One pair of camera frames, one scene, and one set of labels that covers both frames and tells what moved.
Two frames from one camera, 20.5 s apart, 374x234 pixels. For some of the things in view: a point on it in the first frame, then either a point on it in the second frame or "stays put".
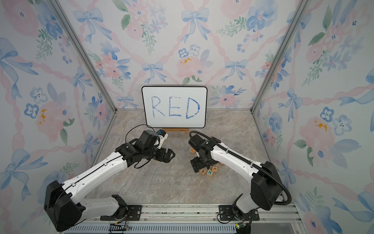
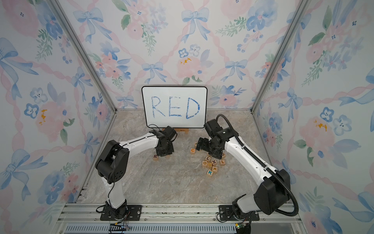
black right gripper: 197,165 to 216,153
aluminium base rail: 196,219 stays put
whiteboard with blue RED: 175,107 stays put
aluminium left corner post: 80,46 stays put
